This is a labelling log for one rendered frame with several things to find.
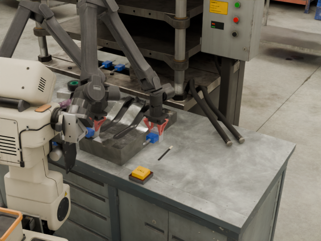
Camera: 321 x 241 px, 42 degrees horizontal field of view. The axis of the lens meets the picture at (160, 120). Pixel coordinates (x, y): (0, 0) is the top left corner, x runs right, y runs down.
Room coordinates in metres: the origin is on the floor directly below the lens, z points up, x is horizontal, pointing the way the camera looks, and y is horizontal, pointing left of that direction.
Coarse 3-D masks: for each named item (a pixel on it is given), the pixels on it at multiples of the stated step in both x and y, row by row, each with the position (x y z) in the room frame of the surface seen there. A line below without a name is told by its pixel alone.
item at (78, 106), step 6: (72, 102) 1.37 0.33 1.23; (78, 102) 1.36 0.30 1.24; (84, 102) 1.37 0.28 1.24; (66, 108) 1.37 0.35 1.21; (72, 108) 1.34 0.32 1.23; (78, 108) 1.34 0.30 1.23; (84, 108) 1.35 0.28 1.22; (60, 114) 1.33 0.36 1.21; (78, 114) 1.31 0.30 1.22; (84, 114) 1.33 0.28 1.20; (84, 120) 1.31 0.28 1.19; (90, 120) 1.33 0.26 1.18; (90, 126) 1.34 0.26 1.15
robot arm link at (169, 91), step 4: (152, 80) 1.63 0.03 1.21; (156, 80) 1.64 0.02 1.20; (156, 84) 1.63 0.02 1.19; (164, 84) 1.69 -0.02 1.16; (168, 84) 1.70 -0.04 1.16; (152, 88) 1.67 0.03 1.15; (156, 88) 1.62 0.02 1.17; (160, 88) 1.67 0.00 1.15; (164, 88) 1.67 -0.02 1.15; (168, 88) 1.68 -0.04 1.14; (172, 88) 1.69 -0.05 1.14; (144, 92) 1.66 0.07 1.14; (168, 92) 1.66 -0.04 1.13; (172, 92) 1.68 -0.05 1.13; (168, 96) 1.65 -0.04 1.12; (172, 96) 1.68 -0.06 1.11; (164, 100) 1.66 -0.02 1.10
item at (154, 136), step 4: (152, 128) 1.65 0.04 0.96; (156, 128) 1.65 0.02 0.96; (152, 132) 1.63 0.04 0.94; (156, 132) 1.62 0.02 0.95; (148, 136) 1.60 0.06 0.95; (152, 136) 1.60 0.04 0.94; (156, 136) 1.60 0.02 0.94; (160, 136) 1.62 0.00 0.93; (148, 140) 1.58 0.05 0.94; (152, 140) 1.58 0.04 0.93; (156, 140) 1.60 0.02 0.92; (160, 140) 1.62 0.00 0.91; (144, 144) 1.55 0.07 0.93
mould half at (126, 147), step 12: (120, 108) 1.92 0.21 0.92; (132, 108) 1.90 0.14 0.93; (108, 120) 1.85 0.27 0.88; (120, 120) 1.84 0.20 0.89; (132, 120) 1.83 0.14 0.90; (108, 132) 1.73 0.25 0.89; (132, 132) 1.73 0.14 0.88; (144, 132) 1.73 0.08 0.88; (84, 144) 1.69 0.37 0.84; (96, 144) 1.65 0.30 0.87; (120, 144) 1.62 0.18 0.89; (132, 144) 1.65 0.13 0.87; (108, 156) 1.61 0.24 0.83; (120, 156) 1.57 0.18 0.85; (132, 156) 1.64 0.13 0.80
